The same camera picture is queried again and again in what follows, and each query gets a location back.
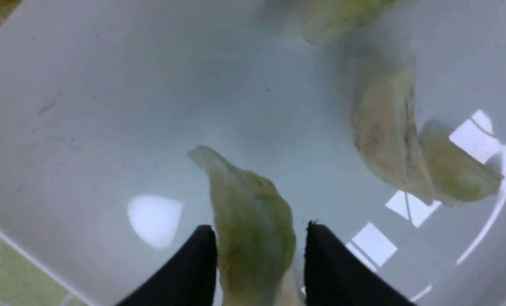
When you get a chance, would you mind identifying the green dumpling plate bottom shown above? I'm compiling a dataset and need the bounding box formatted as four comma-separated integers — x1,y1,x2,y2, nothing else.
418,122,505,207

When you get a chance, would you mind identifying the pale white dumpling on plate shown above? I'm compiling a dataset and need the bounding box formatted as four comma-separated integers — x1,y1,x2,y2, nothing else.
353,56,435,205

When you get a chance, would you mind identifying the green dumpling on plate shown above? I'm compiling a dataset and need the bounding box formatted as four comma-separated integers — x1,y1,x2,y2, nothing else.
300,0,398,46

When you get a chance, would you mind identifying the white square plate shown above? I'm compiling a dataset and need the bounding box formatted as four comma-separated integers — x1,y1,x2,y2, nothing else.
0,0,506,306

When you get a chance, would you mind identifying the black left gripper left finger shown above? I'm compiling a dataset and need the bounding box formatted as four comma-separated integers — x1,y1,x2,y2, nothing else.
118,225,217,306

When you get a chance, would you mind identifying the green dumpling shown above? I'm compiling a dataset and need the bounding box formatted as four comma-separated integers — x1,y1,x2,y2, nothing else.
187,145,299,306
300,0,398,46

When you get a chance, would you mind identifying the green checkered tablecloth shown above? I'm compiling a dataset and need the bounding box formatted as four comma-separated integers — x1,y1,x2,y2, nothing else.
0,0,506,306

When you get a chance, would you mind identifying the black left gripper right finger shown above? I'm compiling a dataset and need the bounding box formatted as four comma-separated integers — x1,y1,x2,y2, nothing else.
305,221,414,306

